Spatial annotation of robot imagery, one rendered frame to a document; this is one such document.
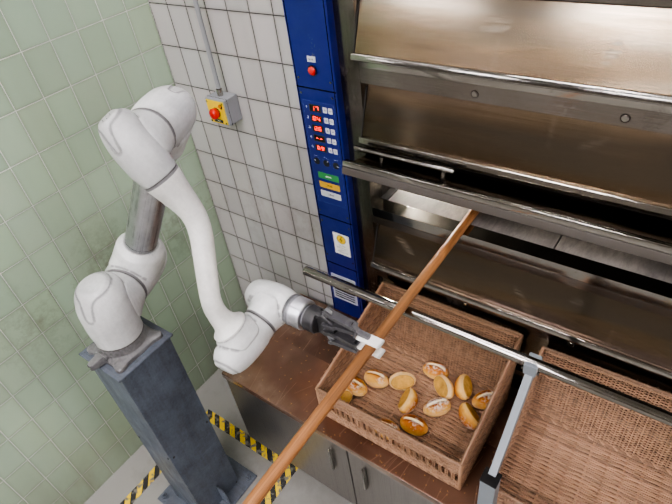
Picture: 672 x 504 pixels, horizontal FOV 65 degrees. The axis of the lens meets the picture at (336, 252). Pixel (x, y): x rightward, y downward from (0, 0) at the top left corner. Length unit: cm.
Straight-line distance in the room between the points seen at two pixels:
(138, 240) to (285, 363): 81
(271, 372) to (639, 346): 129
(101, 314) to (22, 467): 100
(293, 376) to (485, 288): 82
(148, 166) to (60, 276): 98
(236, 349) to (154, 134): 57
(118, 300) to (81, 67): 82
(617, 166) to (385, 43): 67
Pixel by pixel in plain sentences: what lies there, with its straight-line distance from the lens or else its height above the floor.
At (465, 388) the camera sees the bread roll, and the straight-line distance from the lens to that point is 198.
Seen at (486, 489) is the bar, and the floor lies 92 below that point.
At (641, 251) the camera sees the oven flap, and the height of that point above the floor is 141.
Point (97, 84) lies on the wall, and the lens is 211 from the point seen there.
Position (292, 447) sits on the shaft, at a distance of 123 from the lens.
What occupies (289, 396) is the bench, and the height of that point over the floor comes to 58.
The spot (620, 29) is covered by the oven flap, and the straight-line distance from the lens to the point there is 134.
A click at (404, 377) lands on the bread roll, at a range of 200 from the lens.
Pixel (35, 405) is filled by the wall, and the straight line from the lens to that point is 241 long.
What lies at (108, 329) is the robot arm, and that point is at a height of 115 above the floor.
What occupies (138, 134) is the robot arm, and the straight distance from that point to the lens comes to 131.
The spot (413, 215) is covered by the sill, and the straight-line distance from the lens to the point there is 181.
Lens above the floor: 226
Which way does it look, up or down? 40 degrees down
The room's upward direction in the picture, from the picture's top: 9 degrees counter-clockwise
